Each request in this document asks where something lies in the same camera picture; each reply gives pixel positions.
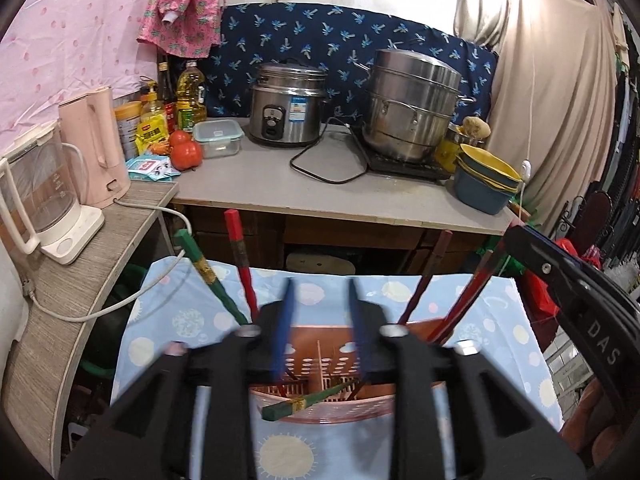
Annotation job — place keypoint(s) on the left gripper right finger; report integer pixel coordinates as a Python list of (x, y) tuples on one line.
[(362, 332)]

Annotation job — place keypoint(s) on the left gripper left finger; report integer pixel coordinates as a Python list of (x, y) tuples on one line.
[(281, 328)]

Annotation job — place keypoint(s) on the green chopstick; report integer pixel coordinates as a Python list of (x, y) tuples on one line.
[(275, 412), (187, 243)]

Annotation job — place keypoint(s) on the maroon chopstick pair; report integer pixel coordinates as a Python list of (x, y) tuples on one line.
[(462, 299), (472, 299)]

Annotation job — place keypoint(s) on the dark brown chopstick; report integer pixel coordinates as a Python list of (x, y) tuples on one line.
[(432, 264)]

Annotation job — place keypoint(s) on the red chopstick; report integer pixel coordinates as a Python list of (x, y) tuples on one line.
[(237, 242)]

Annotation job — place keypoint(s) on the right hand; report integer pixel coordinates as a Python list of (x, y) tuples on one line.
[(585, 430)]

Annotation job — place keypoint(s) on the pink perforated utensil holder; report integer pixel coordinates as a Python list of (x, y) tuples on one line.
[(323, 357)]

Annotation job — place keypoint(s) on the red plastic bag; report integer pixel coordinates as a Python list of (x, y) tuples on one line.
[(538, 303)]

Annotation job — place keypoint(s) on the blue patterned tablecloth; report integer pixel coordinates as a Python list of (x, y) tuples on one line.
[(178, 306)]

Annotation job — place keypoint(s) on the black induction cooker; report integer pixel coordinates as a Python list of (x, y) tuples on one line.
[(390, 167)]

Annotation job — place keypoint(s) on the stacked yellow blue basins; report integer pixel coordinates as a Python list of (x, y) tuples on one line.
[(483, 181)]

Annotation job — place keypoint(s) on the red tomato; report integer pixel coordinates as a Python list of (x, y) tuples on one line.
[(185, 152)]

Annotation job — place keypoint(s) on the clear food container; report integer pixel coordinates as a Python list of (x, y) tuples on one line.
[(218, 137)]

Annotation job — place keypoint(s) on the blue white snack packet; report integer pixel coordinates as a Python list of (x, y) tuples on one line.
[(151, 168)]

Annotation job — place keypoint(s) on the beige curtain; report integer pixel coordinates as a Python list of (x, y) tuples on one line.
[(552, 99)]

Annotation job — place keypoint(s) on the loofah sponge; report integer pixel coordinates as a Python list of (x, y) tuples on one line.
[(476, 128)]

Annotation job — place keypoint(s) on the silver rice cooker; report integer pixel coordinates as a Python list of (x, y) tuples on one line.
[(287, 103)]

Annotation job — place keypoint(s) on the stainless steel steamer pot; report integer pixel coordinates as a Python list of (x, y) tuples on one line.
[(412, 100)]

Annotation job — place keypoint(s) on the yellow label bottle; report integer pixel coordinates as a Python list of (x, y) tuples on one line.
[(152, 126)]

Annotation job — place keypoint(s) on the cooking oil bottle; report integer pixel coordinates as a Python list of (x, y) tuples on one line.
[(190, 105)]

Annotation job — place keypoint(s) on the dish drainer box with lid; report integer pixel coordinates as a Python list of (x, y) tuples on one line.
[(14, 309)]

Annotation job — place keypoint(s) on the yellow lid tin can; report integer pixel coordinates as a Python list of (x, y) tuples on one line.
[(127, 120)]

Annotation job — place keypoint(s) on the glass kettle white base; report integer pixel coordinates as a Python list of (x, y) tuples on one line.
[(41, 205)]

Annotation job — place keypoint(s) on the navy floral cloth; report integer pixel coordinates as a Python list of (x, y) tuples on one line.
[(342, 42)]

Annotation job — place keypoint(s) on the pink electric kettle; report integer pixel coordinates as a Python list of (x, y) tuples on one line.
[(88, 121)]

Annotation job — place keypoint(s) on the pink floral garment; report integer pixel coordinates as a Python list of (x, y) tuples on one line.
[(183, 28)]

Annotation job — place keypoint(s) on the pink dotted curtain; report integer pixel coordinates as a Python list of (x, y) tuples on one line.
[(57, 49)]

